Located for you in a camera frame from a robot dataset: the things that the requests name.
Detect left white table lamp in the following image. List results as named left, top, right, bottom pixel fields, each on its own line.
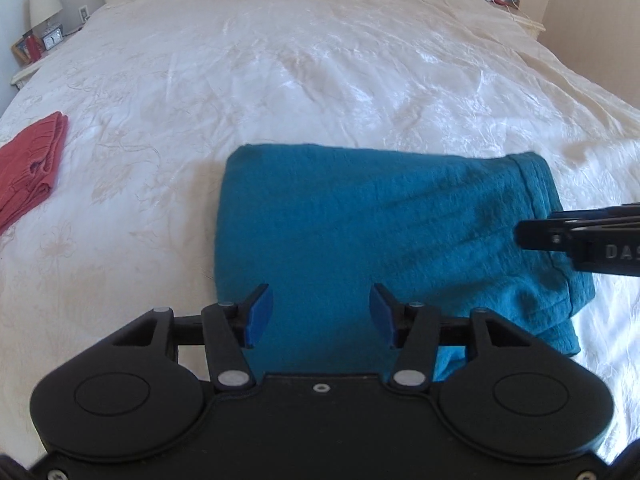
left=29, top=0, right=63, bottom=37

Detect wooden picture frame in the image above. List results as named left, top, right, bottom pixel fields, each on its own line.
left=11, top=34, right=42, bottom=66

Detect white wall socket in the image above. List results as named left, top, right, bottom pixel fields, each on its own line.
left=78, top=6, right=90, bottom=23

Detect teal blue pants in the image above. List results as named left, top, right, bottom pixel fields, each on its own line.
left=215, top=144, right=596, bottom=375

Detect left white nightstand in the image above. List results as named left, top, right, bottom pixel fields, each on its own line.
left=10, top=32, right=76, bottom=90

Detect white nightstand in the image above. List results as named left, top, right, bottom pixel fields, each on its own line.
left=10, top=32, right=76, bottom=90
left=491, top=1, right=546, bottom=40

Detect right white nightstand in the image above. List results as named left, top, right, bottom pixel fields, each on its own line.
left=491, top=1, right=546, bottom=40

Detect folded red pants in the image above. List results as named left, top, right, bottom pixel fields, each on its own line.
left=1, top=112, right=68, bottom=233

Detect small alarm clock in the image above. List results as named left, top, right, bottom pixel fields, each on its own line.
left=42, top=25, right=64, bottom=51

